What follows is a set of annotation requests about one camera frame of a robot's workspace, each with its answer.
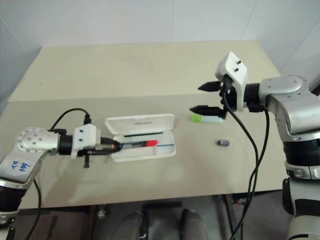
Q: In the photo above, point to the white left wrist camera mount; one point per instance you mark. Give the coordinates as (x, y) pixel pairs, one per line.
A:
(85, 136)

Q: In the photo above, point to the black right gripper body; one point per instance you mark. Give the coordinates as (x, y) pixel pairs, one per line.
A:
(232, 98)

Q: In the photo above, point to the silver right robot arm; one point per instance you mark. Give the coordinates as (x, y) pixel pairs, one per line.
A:
(295, 107)

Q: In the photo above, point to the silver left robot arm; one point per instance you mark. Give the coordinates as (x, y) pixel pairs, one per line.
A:
(32, 142)

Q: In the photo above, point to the dark brown table leg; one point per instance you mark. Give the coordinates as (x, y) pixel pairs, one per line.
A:
(226, 217)

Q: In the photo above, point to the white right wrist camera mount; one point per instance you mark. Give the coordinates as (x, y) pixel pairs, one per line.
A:
(238, 72)

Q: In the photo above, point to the white pencil case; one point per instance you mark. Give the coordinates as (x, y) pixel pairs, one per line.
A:
(140, 123)

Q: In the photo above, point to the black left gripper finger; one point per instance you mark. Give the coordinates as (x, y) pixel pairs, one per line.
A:
(110, 141)
(107, 150)

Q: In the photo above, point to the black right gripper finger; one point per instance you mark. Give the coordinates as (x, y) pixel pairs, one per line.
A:
(205, 110)
(210, 86)

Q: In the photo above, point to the green capped marker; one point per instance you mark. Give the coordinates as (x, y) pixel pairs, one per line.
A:
(197, 118)

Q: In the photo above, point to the small dark eraser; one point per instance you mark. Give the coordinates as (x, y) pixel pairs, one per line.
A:
(222, 142)

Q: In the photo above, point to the thin blue pen refill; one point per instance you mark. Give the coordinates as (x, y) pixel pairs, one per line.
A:
(166, 144)

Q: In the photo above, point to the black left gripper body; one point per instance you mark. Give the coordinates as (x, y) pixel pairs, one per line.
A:
(86, 158)

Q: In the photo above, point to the red marker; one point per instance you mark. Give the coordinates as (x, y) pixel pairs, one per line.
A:
(150, 143)

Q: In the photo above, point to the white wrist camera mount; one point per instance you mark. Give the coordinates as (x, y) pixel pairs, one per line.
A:
(85, 136)
(238, 72)

